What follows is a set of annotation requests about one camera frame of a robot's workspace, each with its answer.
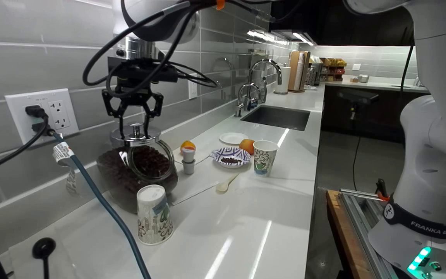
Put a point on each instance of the floral paper cup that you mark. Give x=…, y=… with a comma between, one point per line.
x=265, y=158
x=154, y=217

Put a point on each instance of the fruit bowl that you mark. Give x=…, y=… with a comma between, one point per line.
x=332, y=62

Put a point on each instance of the steel kitchen sink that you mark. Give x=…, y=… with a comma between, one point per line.
x=278, y=118

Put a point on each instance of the grey coffee pod orange lid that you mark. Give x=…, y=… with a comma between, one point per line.
x=188, y=165

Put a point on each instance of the small coffee bean pile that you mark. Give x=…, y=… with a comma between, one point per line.
x=231, y=160

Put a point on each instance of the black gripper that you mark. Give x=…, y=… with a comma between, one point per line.
x=130, y=75

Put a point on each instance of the wooden cutting board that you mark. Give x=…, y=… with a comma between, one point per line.
x=298, y=70

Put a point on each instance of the aluminium frame rail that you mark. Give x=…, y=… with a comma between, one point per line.
x=367, y=227

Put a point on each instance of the glass coffee jug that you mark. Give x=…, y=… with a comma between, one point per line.
x=115, y=175

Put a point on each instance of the white wall outlet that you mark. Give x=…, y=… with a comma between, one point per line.
x=61, y=110

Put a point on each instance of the chrome kitchen faucet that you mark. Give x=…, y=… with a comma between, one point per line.
x=256, y=90

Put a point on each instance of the pale wooden spoon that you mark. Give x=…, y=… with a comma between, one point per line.
x=225, y=185

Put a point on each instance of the black plastic spoon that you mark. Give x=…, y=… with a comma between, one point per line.
x=44, y=248

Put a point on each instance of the brown wooden table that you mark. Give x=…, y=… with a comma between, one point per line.
x=344, y=233

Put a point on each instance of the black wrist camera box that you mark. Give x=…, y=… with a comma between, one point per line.
x=163, y=72

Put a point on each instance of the small white plate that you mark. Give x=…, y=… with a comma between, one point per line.
x=231, y=138

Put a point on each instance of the white wall switch plate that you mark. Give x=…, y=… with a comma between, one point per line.
x=192, y=90

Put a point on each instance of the dark lower cabinet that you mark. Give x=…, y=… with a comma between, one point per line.
x=372, y=117

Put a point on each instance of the blue patterned paper plate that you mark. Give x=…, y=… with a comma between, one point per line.
x=231, y=157

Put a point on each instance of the black power plug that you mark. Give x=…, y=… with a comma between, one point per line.
x=41, y=127
x=36, y=110

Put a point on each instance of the white plastic stir stick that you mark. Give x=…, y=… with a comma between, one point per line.
x=194, y=194

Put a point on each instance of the orange round fruit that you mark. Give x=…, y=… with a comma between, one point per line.
x=247, y=146
x=188, y=144

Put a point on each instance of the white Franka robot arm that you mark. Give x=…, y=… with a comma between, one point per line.
x=434, y=155

